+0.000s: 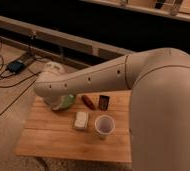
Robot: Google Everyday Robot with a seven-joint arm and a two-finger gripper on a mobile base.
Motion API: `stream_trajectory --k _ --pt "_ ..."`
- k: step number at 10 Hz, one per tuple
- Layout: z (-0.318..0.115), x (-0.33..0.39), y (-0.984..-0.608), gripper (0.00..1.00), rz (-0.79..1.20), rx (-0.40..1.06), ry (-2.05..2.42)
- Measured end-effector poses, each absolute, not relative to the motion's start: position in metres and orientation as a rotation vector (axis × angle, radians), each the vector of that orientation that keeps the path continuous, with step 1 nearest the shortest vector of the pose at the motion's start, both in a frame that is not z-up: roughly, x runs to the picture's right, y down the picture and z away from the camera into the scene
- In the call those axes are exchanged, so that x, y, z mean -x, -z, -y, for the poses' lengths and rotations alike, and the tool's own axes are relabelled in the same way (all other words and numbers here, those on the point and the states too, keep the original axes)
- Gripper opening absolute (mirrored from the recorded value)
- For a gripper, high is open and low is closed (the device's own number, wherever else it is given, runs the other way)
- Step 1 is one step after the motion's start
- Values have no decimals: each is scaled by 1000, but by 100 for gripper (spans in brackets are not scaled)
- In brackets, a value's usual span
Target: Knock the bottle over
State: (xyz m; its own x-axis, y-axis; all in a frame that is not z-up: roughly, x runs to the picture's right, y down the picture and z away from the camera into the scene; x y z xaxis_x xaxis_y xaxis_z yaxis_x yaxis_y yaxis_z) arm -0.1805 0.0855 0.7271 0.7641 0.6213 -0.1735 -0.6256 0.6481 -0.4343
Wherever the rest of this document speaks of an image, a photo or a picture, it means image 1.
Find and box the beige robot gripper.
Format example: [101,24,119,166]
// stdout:
[37,61,68,108]

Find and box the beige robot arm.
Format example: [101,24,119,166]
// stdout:
[34,48,190,171]

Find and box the long baseboard shelf unit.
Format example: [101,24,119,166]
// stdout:
[0,16,132,60]

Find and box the red-brown oblong object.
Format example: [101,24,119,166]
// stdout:
[81,95,96,110]

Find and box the white rectangular sponge block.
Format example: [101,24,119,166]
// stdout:
[74,112,88,130]

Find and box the small dark can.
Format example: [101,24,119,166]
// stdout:
[98,95,110,110]

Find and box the wooden table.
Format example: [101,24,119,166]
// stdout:
[15,91,131,163]

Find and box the black floor cable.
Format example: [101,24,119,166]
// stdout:
[0,36,52,128]

